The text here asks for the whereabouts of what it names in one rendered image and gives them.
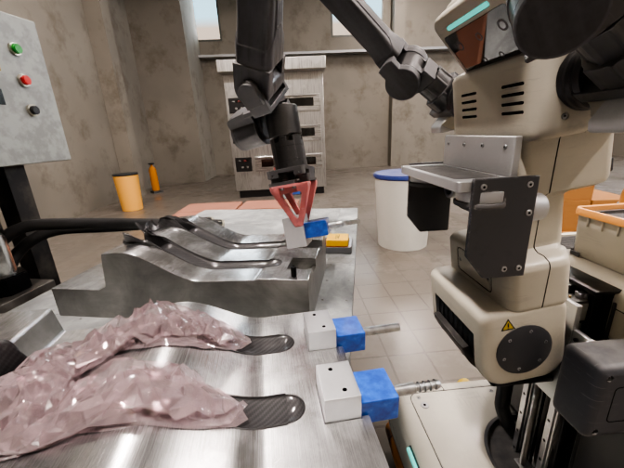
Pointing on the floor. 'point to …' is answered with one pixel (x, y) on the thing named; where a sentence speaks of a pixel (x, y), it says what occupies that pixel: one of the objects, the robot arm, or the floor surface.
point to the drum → (128, 190)
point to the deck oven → (260, 159)
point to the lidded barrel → (396, 213)
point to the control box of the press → (26, 133)
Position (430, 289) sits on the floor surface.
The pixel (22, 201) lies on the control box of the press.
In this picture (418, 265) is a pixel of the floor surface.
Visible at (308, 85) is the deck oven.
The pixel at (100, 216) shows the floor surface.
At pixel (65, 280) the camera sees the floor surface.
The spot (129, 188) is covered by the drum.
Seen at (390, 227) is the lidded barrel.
